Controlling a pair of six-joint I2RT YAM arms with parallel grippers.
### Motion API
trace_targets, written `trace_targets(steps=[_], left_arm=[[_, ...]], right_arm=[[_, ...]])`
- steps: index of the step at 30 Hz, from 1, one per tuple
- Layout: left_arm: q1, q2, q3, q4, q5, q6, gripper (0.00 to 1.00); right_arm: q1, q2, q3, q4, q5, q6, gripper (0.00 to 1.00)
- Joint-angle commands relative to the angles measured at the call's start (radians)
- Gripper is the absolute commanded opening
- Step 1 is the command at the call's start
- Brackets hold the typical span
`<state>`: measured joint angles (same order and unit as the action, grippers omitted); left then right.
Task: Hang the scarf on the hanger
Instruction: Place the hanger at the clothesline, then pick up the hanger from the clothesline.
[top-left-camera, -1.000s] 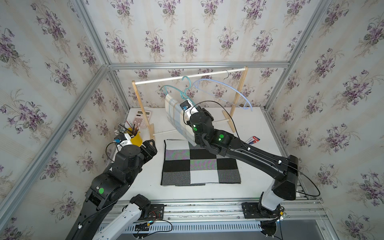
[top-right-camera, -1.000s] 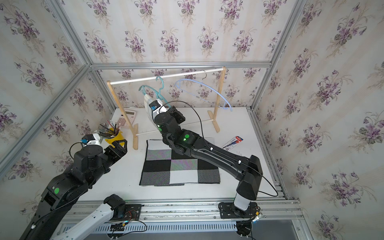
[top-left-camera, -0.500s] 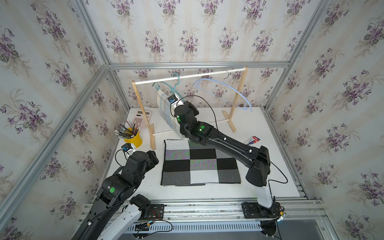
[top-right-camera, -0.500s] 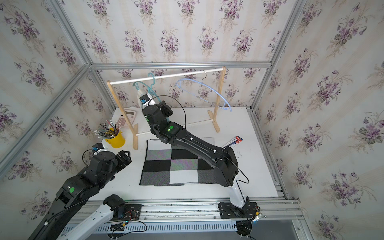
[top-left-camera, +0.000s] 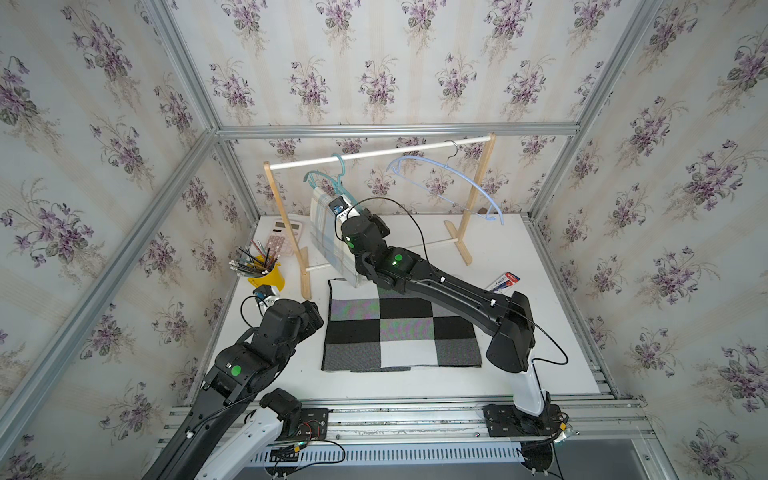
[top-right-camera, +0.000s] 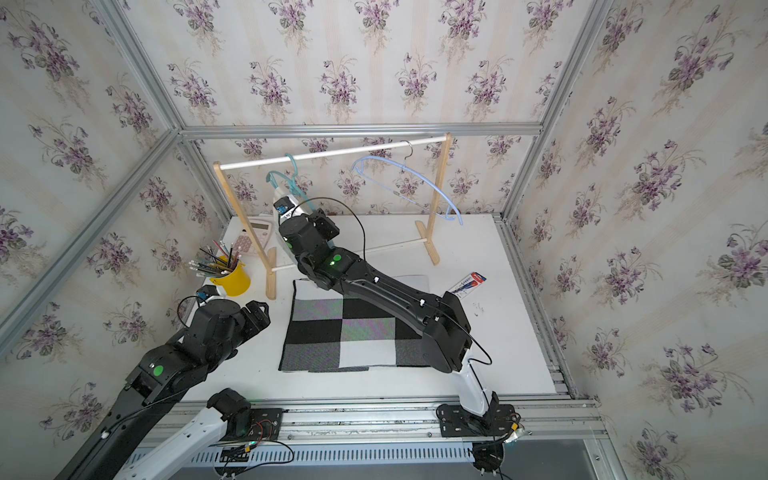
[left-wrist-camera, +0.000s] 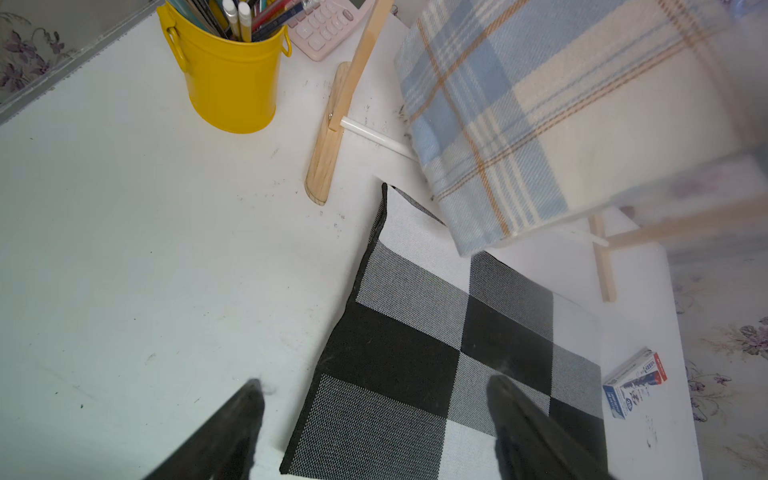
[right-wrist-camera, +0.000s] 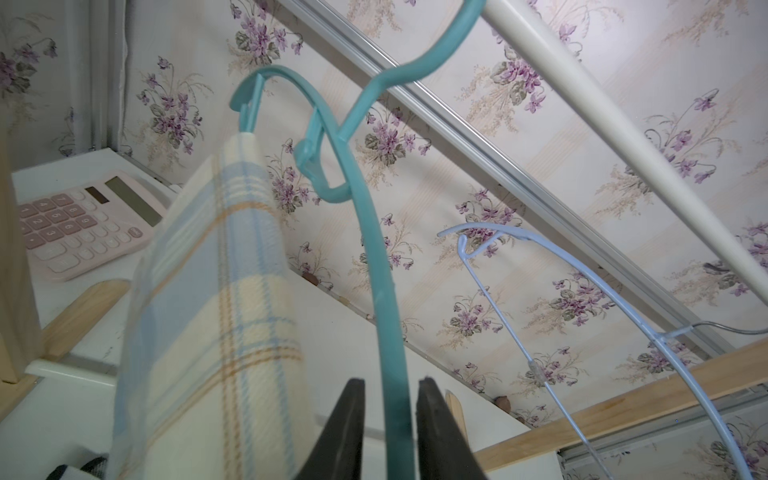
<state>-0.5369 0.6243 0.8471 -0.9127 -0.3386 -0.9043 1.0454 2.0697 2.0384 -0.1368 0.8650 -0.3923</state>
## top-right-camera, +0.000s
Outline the teal plastic hanger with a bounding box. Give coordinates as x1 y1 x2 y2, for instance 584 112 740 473
266 154 308 200

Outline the grey black checkered scarf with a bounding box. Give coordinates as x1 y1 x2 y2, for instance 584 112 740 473
279 279 428 373

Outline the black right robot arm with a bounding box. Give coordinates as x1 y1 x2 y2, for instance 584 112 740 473
279 209 498 435

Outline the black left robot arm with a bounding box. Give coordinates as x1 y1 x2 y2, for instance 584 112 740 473
57 298 271 479

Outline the yellow pen cup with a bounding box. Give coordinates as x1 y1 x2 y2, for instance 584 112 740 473
187 241 251 297

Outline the wooden clothes rack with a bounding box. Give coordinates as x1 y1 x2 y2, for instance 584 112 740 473
213 133 455 301

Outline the red white blister package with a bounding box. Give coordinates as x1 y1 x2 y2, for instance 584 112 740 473
449 271 487 299

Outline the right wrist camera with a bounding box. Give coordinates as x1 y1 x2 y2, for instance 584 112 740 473
273 193 297 221

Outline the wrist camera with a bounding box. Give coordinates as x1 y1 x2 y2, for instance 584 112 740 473
195 284 221 303
273 193 297 221

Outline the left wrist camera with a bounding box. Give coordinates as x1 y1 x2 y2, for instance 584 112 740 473
195 284 221 303

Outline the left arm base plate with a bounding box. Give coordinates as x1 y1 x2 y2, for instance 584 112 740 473
206 388 284 442

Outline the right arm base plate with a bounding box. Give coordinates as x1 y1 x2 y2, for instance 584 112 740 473
436 391 522 438

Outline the aluminium mounting rail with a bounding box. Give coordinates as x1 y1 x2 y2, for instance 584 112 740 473
107 397 607 448

